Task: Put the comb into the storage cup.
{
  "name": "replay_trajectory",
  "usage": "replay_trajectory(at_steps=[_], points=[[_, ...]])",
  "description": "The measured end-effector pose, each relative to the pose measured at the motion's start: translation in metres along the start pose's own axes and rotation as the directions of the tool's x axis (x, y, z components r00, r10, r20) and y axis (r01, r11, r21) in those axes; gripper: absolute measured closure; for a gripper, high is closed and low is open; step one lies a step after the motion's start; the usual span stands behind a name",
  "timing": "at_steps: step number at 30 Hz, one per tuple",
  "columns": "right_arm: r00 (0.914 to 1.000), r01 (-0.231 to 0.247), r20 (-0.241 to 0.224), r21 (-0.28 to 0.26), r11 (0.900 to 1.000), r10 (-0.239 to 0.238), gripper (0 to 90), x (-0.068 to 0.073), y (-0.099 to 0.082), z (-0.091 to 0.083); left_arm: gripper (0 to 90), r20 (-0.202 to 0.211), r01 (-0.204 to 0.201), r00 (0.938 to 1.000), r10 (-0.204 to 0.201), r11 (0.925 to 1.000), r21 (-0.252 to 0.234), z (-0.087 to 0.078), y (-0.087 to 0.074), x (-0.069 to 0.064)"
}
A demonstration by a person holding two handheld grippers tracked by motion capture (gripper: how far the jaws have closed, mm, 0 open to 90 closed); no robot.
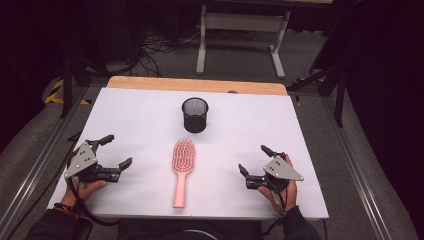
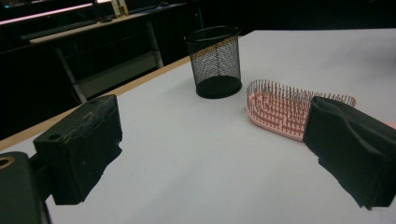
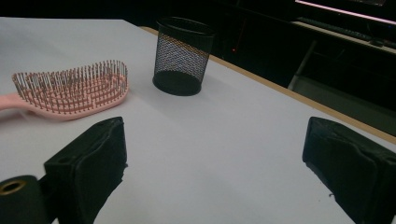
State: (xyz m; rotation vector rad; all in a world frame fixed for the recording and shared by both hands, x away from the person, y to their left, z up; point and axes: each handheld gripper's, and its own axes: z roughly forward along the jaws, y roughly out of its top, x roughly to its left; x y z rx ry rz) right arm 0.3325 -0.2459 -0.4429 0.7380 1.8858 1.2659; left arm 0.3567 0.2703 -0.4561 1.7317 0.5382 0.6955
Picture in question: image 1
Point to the person's right hand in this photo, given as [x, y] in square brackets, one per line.
[289, 196]

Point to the aluminium floor rail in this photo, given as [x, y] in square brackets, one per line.
[360, 176]
[30, 180]

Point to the person's left hand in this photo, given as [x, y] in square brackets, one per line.
[87, 190]

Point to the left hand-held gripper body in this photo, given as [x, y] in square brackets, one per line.
[81, 160]

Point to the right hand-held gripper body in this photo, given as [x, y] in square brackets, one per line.
[280, 171]

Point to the wooden table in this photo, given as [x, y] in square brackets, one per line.
[186, 85]

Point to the pink hair brush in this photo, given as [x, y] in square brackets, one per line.
[183, 160]

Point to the black tripod stand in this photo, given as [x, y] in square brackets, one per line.
[339, 96]
[68, 86]

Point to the yellow black floor tape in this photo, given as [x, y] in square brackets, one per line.
[55, 96]

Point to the black mesh pen cup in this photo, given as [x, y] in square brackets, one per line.
[195, 118]

